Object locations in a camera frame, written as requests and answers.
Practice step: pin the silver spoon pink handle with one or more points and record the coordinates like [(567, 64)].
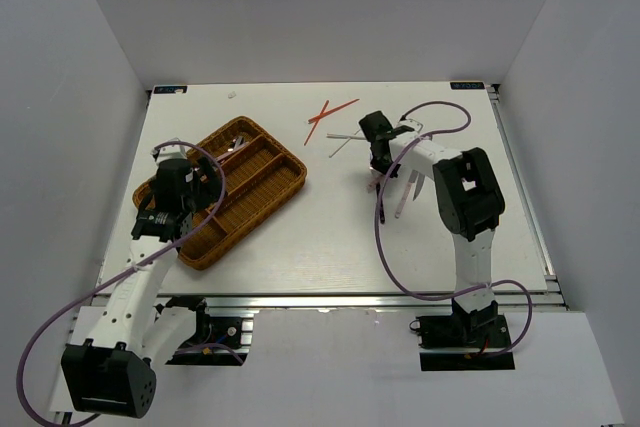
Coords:
[(236, 145)]

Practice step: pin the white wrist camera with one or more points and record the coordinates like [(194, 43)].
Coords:
[(169, 150), (415, 125)]

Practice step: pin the black handled fork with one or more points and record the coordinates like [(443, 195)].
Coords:
[(380, 203)]

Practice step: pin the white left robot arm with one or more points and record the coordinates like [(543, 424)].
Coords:
[(113, 370)]

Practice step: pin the brown wicker divided tray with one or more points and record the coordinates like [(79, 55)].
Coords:
[(259, 179)]

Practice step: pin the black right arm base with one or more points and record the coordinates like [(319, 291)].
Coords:
[(444, 347)]

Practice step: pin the silver knife pink handle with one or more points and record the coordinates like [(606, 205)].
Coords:
[(405, 195)]

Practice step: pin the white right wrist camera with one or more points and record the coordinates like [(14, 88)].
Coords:
[(415, 125)]

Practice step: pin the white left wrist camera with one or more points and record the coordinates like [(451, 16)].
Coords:
[(169, 150)]

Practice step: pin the red chopstick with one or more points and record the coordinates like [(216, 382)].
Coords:
[(316, 123), (324, 113)]

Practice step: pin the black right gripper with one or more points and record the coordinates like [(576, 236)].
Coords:
[(379, 167)]

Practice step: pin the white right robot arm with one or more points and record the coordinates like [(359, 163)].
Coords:
[(469, 200)]

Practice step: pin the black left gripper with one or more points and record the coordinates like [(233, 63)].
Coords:
[(209, 190)]

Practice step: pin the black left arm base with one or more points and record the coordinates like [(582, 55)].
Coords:
[(217, 340)]

